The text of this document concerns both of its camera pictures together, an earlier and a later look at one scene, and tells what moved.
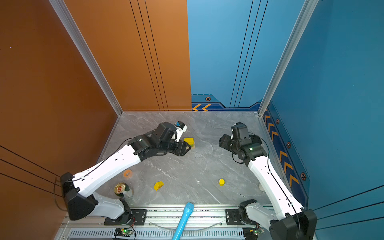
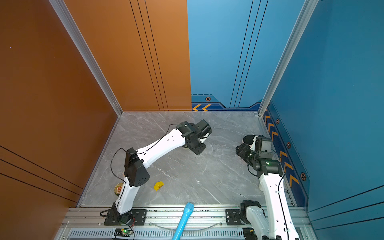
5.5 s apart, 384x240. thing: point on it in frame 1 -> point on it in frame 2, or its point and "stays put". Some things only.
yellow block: (158, 185) stays put
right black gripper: (224, 140) -> (242, 150)
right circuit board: (252, 233) stays put
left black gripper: (182, 149) -> (201, 150)
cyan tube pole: (188, 210) stays put
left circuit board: (121, 232) stays put
